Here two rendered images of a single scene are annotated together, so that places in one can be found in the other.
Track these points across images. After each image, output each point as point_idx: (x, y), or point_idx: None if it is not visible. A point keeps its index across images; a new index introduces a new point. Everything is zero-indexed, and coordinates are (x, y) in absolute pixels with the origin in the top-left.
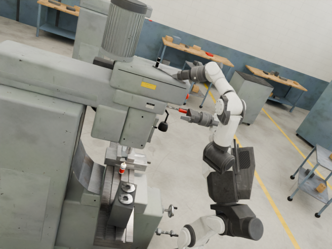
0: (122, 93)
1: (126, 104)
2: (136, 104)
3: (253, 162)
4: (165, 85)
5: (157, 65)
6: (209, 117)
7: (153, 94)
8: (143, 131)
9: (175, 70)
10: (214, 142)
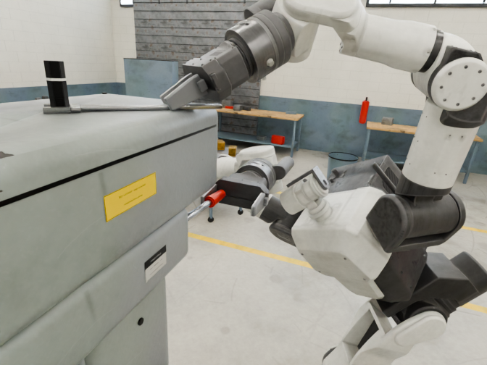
0: (37, 340)
1: (79, 358)
2: (117, 308)
3: None
4: (175, 152)
5: (66, 101)
6: (268, 164)
7: (158, 214)
8: (156, 355)
9: (106, 99)
10: (435, 190)
